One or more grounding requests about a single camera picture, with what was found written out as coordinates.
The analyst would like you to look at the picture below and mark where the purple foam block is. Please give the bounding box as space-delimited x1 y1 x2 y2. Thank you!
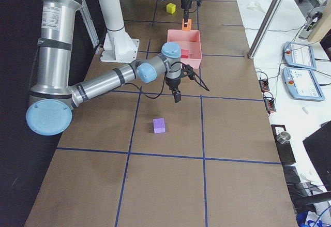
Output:
153 118 166 133

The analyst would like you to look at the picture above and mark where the white pedestal column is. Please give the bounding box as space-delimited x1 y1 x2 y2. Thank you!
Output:
99 0 140 63

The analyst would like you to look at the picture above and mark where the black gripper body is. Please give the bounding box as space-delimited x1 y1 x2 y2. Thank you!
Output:
181 0 191 11
165 77 181 92

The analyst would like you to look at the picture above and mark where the aluminium frame post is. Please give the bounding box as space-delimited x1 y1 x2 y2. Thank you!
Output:
247 0 283 59

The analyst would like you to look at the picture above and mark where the crumpled white paper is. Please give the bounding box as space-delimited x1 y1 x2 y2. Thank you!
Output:
246 1 265 13

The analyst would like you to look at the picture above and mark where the orange foam block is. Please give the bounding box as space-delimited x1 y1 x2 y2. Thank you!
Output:
182 19 192 32

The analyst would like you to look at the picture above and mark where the red foam block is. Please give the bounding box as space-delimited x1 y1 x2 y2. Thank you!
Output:
181 49 189 59

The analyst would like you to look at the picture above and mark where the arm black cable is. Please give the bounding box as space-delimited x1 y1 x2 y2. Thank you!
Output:
129 61 210 99

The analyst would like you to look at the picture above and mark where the teach pendant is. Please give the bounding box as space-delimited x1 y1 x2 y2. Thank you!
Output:
283 41 317 70
282 67 325 102

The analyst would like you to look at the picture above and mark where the upper teach pendant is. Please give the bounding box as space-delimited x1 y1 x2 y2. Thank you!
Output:
283 41 317 70

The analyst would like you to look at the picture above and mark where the black monitor corner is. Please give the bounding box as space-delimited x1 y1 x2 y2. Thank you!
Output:
303 124 330 191

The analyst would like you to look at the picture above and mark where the orange connector box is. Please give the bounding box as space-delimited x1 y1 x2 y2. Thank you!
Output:
259 79 269 92
263 96 276 114

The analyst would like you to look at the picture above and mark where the metal cylinder weight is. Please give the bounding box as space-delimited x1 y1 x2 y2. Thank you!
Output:
276 131 291 144

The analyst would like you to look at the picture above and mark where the yellow foam block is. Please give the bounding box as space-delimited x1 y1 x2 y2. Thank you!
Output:
166 3 176 14

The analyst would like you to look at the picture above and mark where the pink plastic bin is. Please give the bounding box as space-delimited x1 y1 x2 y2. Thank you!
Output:
167 29 202 69

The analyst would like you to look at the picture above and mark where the lower teach pendant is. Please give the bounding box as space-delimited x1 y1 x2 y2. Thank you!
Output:
282 67 325 102

